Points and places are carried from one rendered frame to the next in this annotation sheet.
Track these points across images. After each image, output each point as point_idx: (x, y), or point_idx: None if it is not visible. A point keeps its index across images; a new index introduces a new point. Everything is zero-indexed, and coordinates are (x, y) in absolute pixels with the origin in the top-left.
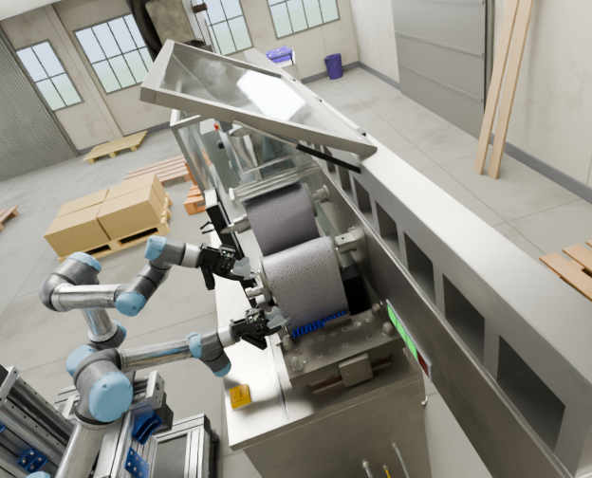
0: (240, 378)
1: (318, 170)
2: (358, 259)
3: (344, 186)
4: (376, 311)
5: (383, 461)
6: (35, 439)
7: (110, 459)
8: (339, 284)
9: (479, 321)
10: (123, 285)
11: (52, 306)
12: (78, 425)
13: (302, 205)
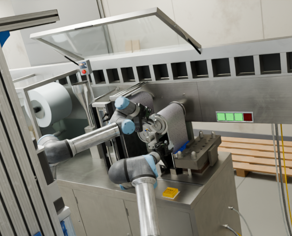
0: (160, 191)
1: (147, 83)
2: None
3: (173, 77)
4: (202, 134)
5: (229, 223)
6: None
7: None
8: (184, 125)
9: (268, 72)
10: (118, 121)
11: (69, 150)
12: (143, 183)
13: (148, 98)
